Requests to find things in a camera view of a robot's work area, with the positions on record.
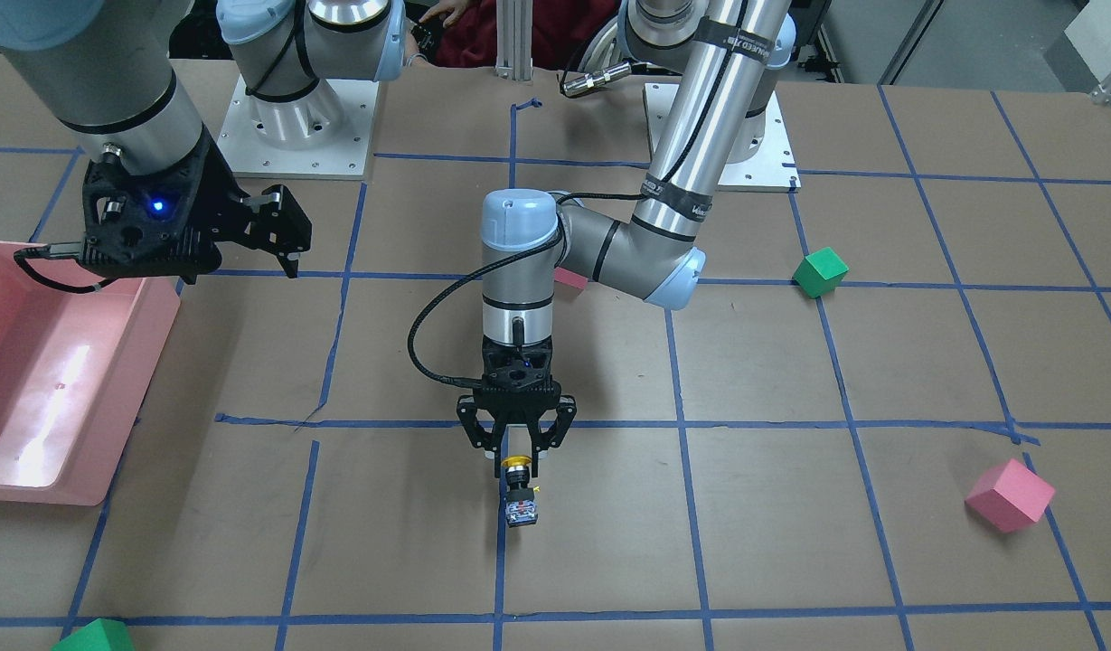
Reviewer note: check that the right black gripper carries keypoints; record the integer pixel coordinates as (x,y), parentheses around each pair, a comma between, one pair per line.
(219,183)

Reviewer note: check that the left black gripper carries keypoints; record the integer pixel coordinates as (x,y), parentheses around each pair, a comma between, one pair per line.
(479,425)

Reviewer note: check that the yellow button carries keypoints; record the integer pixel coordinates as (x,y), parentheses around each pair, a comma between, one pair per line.
(520,502)

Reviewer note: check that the pink cube near arm base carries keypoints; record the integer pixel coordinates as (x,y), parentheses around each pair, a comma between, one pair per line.
(571,279)

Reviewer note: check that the pink plastic bin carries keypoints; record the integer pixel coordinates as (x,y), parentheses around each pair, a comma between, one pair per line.
(74,370)

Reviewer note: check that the green cube on grid line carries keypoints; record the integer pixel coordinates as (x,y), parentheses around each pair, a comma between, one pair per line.
(820,272)

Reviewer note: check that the far green cube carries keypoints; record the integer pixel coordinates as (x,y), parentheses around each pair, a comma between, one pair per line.
(101,634)

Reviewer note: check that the pink cube mid table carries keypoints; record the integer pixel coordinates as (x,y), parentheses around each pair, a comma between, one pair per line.
(1010,496)

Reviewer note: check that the aluminium frame post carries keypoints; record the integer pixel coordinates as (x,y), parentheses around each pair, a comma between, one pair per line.
(514,24)

